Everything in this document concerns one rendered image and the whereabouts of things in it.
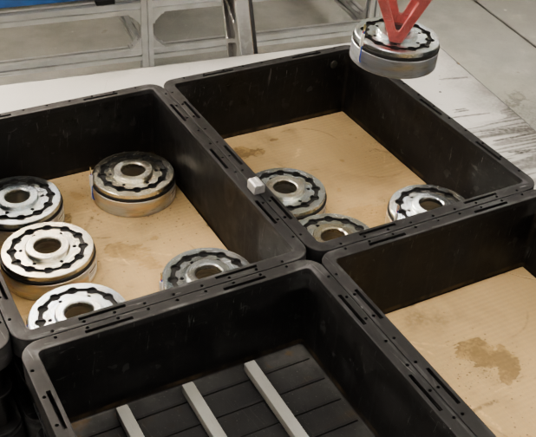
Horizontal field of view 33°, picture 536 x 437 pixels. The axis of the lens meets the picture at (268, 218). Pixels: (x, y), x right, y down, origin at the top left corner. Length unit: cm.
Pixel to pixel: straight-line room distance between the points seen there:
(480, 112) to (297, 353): 85
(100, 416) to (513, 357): 42
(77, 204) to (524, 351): 56
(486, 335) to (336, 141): 41
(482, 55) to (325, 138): 232
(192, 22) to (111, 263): 264
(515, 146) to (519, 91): 176
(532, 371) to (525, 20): 304
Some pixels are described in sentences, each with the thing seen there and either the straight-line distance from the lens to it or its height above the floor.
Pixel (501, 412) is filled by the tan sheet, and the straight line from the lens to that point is 94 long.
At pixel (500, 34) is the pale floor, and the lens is 378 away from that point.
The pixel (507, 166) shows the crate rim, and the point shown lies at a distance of 110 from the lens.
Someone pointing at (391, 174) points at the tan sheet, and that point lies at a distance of 123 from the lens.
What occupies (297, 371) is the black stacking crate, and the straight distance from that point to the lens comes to 94.
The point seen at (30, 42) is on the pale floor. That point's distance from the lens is 352.
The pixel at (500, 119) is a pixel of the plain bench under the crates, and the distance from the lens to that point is 168.
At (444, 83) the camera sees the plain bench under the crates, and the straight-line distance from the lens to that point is 177.
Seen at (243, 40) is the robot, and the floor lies 66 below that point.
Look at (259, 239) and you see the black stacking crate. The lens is 99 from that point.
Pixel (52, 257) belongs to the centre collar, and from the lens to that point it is 102.
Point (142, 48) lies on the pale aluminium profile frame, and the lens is 311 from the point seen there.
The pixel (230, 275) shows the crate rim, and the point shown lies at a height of 93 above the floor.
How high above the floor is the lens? 150
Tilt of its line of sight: 36 degrees down
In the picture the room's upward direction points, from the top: 3 degrees clockwise
